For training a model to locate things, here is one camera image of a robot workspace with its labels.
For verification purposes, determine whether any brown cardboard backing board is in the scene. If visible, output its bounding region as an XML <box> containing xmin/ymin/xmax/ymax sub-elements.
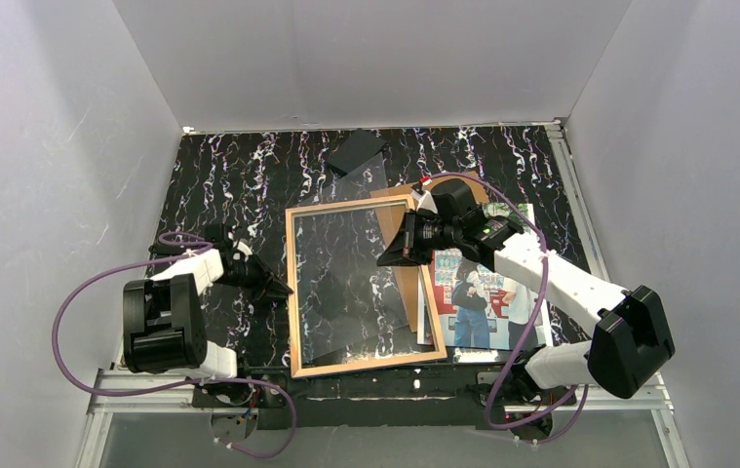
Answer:
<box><xmin>369</xmin><ymin>171</ymin><xmax>490</xmax><ymax>333</ymax></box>

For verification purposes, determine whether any clear acrylic sheet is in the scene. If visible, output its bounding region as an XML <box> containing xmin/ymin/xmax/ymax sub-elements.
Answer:
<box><xmin>294</xmin><ymin>151</ymin><xmax>439</xmax><ymax>370</ymax></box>

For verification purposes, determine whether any colour photo print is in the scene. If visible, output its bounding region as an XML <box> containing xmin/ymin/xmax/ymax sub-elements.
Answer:
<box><xmin>417</xmin><ymin>203</ymin><xmax>555</xmax><ymax>353</ymax></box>

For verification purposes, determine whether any light wooden picture frame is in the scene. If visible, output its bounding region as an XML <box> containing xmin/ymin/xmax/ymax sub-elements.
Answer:
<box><xmin>285</xmin><ymin>195</ymin><xmax>448</xmax><ymax>380</ymax></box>

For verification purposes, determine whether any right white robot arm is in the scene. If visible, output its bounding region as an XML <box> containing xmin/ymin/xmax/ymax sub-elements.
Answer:
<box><xmin>376</xmin><ymin>177</ymin><xmax>676</xmax><ymax>399</ymax></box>

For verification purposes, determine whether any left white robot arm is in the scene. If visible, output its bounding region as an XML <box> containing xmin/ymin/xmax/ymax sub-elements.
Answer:
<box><xmin>123</xmin><ymin>223</ymin><xmax>292</xmax><ymax>379</ymax></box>

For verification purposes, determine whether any black foam block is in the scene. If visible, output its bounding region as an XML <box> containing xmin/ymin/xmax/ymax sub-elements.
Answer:
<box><xmin>325</xmin><ymin>129</ymin><xmax>387</xmax><ymax>176</ymax></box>

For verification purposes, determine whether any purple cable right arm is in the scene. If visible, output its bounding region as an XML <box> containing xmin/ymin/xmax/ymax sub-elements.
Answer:
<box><xmin>417</xmin><ymin>172</ymin><xmax>591</xmax><ymax>447</ymax></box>

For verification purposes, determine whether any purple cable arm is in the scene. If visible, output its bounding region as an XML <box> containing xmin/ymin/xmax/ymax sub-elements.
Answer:
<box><xmin>417</xmin><ymin>172</ymin><xmax>591</xmax><ymax>447</ymax></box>
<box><xmin>51</xmin><ymin>231</ymin><xmax>298</xmax><ymax>461</ymax></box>

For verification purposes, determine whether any aluminium rail right side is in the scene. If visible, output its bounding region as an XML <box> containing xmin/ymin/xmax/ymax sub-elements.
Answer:
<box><xmin>545</xmin><ymin>122</ymin><xmax>629</xmax><ymax>337</ymax></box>

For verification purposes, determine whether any aluminium rail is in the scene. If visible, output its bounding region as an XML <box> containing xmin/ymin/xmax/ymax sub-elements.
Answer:
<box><xmin>545</xmin><ymin>122</ymin><xmax>629</xmax><ymax>337</ymax></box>
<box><xmin>78</xmin><ymin>363</ymin><xmax>673</xmax><ymax>467</ymax></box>

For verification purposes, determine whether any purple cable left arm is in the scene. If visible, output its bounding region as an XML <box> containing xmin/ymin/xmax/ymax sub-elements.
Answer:
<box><xmin>51</xmin><ymin>231</ymin><xmax>298</xmax><ymax>461</ymax></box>

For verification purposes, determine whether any black mounting base plate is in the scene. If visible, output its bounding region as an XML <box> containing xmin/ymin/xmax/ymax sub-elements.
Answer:
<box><xmin>191</xmin><ymin>361</ymin><xmax>577</xmax><ymax>433</ymax></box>

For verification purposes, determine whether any aluminium rail front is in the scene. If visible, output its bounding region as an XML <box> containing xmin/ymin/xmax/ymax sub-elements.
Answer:
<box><xmin>78</xmin><ymin>363</ymin><xmax>673</xmax><ymax>467</ymax></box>

